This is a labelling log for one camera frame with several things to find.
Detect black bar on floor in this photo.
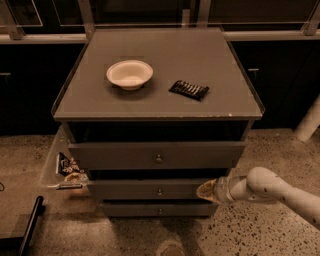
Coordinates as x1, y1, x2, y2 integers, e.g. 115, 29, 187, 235
0, 196, 46, 256

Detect white paper bowl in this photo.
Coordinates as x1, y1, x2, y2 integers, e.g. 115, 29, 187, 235
106, 60, 153, 90

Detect grey drawer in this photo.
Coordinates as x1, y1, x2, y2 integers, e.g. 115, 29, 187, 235
68, 141, 245, 170
101, 203, 217, 217
87, 179, 206, 201

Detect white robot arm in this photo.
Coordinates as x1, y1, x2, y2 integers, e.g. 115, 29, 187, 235
196, 167, 320, 230

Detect white post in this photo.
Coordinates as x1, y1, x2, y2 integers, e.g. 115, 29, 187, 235
294, 94, 320, 142

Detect black snack packet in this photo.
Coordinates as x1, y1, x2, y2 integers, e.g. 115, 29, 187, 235
169, 80, 210, 101

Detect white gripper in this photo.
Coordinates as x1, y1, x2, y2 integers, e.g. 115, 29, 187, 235
196, 177, 234, 204

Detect clear plastic storage bin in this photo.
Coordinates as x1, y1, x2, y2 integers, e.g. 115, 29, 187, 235
40, 126, 89, 190

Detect metal window frame rail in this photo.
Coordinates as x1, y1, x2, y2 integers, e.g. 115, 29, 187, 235
0, 0, 320, 46

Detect grey drawer cabinet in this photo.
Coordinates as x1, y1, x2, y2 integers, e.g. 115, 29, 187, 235
53, 28, 263, 207

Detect grey top drawer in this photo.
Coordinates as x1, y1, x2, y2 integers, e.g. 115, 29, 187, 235
68, 141, 245, 170

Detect snack bags in bin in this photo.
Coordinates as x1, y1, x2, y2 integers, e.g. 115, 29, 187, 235
56, 152, 88, 182

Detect grey bottom drawer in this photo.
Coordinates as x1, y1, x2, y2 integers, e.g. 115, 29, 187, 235
101, 203, 217, 217

